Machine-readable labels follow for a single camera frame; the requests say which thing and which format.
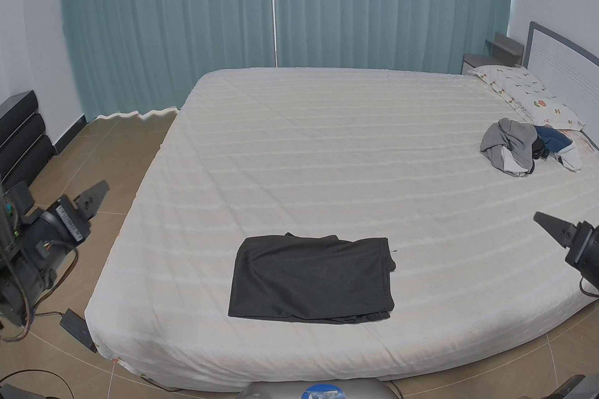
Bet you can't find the grey bedside table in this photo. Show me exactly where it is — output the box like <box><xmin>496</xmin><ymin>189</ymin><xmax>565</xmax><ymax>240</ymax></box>
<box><xmin>462</xmin><ymin>31</ymin><xmax>524</xmax><ymax>75</ymax></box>

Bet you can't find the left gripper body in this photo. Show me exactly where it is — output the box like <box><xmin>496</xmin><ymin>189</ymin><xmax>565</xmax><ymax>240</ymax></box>
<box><xmin>26</xmin><ymin>195</ymin><xmax>91</xmax><ymax>257</ymax></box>

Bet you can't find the black T-shirt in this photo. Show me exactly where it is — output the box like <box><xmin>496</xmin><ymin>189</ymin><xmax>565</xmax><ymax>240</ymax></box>
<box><xmin>228</xmin><ymin>233</ymin><xmax>397</xmax><ymax>325</ymax></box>

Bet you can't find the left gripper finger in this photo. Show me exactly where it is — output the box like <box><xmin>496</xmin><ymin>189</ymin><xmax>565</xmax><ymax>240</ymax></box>
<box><xmin>75</xmin><ymin>180</ymin><xmax>110</xmax><ymax>222</ymax></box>

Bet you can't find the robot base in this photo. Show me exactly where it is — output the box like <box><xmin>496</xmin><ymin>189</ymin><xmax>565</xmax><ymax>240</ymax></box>
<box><xmin>243</xmin><ymin>378</ymin><xmax>389</xmax><ymax>399</ymax></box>

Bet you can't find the bed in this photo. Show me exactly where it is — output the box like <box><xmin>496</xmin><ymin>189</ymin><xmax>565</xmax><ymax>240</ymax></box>
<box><xmin>84</xmin><ymin>21</ymin><xmax>599</xmax><ymax>393</ymax></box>

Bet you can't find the dark grey chest of drawers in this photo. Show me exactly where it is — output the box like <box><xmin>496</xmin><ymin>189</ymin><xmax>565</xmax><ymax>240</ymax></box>
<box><xmin>0</xmin><ymin>90</ymin><xmax>56</xmax><ymax>190</ymax></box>

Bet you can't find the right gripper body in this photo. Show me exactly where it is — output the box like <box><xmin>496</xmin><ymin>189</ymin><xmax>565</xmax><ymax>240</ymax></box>
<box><xmin>564</xmin><ymin>222</ymin><xmax>599</xmax><ymax>290</ymax></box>

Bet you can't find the pile of clothes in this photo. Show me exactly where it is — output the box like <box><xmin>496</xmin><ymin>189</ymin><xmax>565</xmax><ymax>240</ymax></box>
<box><xmin>480</xmin><ymin>118</ymin><xmax>582</xmax><ymax>177</ymax></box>

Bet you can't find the black cable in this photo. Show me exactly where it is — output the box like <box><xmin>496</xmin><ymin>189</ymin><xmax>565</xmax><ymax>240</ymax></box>
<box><xmin>579</xmin><ymin>273</ymin><xmax>599</xmax><ymax>297</ymax></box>
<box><xmin>0</xmin><ymin>240</ymin><xmax>80</xmax><ymax>344</ymax></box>
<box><xmin>0</xmin><ymin>368</ymin><xmax>72</xmax><ymax>399</ymax></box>

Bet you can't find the white printed pillow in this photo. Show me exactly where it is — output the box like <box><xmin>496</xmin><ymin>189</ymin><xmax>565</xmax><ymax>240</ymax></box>
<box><xmin>468</xmin><ymin>64</ymin><xmax>587</xmax><ymax>130</ymax></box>

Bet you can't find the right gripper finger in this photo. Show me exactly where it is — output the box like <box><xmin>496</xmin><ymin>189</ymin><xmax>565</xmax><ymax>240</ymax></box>
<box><xmin>533</xmin><ymin>211</ymin><xmax>578</xmax><ymax>248</ymax></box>

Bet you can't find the black power adapter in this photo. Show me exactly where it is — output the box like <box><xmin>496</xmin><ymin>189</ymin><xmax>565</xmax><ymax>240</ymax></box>
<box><xmin>59</xmin><ymin>308</ymin><xmax>98</xmax><ymax>353</ymax></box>

